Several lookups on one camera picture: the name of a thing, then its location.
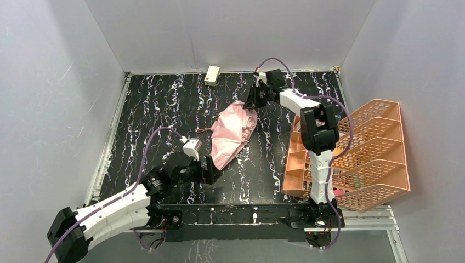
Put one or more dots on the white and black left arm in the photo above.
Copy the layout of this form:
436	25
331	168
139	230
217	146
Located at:
74	233

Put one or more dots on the aluminium table frame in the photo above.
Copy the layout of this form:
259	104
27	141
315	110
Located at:
183	102

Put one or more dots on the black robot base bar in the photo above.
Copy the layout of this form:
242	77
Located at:
190	222

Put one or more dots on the orange plastic desk organizer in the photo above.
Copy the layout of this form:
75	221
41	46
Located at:
374	170

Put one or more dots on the pink and black folding umbrella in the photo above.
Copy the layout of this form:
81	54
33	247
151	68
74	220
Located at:
230	133

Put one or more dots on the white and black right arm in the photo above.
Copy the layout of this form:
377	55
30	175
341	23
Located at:
318	134

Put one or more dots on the small white box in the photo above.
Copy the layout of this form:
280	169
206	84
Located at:
212	76

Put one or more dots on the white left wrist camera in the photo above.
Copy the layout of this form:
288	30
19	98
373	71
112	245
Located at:
191	147

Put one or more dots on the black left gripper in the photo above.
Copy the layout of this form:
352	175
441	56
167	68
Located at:
206	168

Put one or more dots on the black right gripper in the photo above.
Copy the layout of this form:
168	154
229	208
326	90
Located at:
256	96

